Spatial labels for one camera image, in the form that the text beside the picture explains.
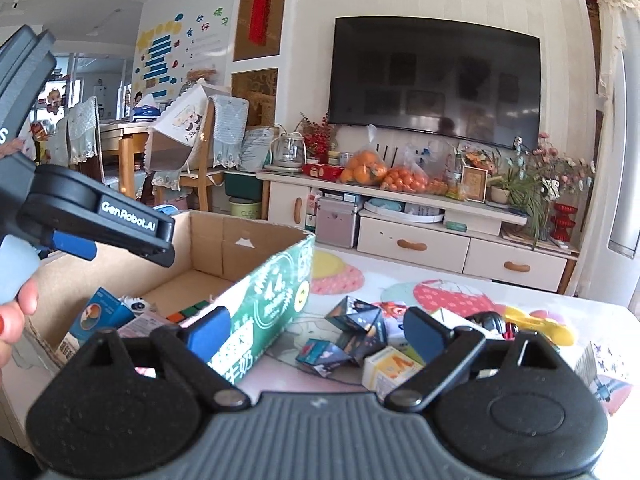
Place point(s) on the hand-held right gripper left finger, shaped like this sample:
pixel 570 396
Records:
pixel 210 332

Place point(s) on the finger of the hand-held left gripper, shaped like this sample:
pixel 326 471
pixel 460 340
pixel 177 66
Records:
pixel 75 246

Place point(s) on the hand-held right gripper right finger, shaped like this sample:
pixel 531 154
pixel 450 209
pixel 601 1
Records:
pixel 425 332

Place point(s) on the yellow and white small box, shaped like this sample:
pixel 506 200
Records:
pixel 390 367

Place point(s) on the black-haired figurine with red headphones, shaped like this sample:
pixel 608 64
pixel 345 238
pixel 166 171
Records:
pixel 487 320

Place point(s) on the green printed cardboard box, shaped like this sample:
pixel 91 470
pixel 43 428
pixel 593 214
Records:
pixel 200 245

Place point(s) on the person's left hand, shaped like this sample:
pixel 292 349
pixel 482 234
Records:
pixel 27 297

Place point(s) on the colourful puzzle cube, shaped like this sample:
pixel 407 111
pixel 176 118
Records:
pixel 187 311

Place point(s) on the cartoon printed table mat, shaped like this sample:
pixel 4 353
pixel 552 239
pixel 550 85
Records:
pixel 450 280

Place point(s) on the pale pink box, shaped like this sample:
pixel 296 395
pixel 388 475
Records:
pixel 145 325

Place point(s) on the dark chair with lace cover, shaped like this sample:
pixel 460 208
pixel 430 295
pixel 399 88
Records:
pixel 80 130

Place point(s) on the blue small box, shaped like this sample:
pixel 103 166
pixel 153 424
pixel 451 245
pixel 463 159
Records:
pixel 97 312

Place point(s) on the panda figurine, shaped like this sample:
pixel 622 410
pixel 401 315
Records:
pixel 135 304

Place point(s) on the cream television cabinet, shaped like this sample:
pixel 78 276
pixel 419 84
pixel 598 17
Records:
pixel 415 245

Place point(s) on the wooden dining table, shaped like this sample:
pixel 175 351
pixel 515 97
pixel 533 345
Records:
pixel 127 132

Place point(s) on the blue padded stool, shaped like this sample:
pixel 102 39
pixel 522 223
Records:
pixel 165 208

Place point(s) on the yellow plastic toy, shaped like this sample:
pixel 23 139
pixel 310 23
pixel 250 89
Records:
pixel 540 327

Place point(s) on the white round tray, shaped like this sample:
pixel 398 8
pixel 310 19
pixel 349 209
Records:
pixel 402 212

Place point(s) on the light green round bin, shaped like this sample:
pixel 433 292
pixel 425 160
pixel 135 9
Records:
pixel 245 208

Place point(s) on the cartoon printed paper bag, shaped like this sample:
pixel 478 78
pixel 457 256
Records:
pixel 175 125

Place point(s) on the silver metal case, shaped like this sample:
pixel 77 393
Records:
pixel 336 222

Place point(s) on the dark green storage box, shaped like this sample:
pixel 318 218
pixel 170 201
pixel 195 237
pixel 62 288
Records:
pixel 243 185

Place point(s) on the bag of tangerines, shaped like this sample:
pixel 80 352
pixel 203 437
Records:
pixel 405 180

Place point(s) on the green potted plant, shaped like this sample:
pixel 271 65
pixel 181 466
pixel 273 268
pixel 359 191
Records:
pixel 520 195

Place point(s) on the wooden chair with lace cover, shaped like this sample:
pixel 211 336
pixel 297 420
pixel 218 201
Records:
pixel 227 130

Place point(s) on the bag of oranges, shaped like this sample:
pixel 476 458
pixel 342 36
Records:
pixel 362 167

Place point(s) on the red candle holders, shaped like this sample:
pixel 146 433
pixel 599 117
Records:
pixel 564 222

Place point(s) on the white box with blue print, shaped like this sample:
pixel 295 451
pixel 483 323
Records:
pixel 602 375

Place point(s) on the red flat box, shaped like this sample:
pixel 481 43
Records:
pixel 322 171

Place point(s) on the glass kettle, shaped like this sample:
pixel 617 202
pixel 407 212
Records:
pixel 289 152

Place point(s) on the pink artificial flowers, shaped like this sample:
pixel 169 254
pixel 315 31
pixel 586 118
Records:
pixel 560 165

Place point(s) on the red berry branches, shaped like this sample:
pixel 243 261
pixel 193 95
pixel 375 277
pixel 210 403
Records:
pixel 317 140

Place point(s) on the white standing air conditioner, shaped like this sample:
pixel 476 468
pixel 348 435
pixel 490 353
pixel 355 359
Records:
pixel 625 170

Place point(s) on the black flat television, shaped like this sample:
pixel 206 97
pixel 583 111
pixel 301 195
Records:
pixel 435 75

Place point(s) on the wooden photo frame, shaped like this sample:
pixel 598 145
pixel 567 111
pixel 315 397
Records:
pixel 473 184

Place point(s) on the wall poster with blue stripes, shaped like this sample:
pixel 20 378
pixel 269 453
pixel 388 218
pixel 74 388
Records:
pixel 165 55

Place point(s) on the red knot wall hanging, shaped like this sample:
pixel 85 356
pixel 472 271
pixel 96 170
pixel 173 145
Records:
pixel 259 5

